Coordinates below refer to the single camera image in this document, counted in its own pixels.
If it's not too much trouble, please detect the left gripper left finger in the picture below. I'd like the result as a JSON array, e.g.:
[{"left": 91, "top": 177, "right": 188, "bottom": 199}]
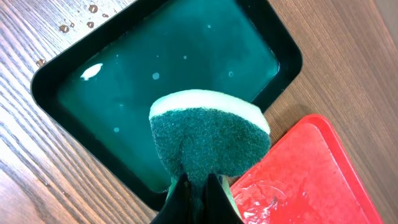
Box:
[{"left": 150, "top": 174, "right": 198, "bottom": 224}]

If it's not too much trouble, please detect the green yellow sponge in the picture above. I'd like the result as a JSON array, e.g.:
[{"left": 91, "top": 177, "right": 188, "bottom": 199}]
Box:
[{"left": 148, "top": 89, "right": 272, "bottom": 218}]

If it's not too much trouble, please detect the red plastic tray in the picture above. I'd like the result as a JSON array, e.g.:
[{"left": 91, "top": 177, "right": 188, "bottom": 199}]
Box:
[{"left": 231, "top": 114, "right": 383, "bottom": 224}]

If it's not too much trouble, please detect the black tray with green water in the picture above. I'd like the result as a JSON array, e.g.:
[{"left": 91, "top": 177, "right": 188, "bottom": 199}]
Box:
[{"left": 31, "top": 0, "right": 303, "bottom": 211}]

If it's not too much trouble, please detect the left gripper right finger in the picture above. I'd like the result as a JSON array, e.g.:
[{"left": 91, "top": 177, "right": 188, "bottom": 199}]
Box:
[{"left": 203, "top": 174, "right": 243, "bottom": 224}]

